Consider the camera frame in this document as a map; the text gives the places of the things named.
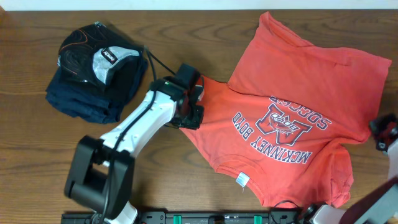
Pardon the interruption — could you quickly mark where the red soccer t-shirt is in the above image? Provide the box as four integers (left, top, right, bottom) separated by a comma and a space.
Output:
184, 12, 391, 208

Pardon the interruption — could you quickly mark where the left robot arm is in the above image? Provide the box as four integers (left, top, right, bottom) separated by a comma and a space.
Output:
62, 64, 205, 223

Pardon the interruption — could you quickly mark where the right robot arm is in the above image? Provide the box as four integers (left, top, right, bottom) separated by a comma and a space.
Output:
298, 114, 397, 224

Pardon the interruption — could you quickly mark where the black patterned folded garment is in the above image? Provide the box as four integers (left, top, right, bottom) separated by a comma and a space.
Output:
58, 22, 145, 92

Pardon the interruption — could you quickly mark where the navy blue folded garment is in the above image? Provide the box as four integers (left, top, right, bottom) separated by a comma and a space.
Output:
45, 57, 149, 125

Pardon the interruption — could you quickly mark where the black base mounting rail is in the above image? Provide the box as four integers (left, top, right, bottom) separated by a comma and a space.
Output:
60, 207, 309, 224

